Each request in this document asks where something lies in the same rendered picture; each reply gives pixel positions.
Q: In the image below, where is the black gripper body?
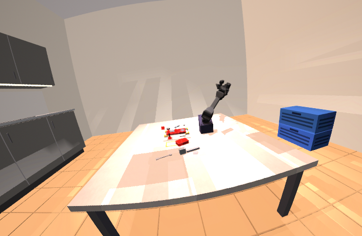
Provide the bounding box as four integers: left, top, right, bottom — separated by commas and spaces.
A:
218, 80, 224, 90

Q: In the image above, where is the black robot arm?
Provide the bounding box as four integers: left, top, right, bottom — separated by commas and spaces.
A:
201, 82, 231, 124

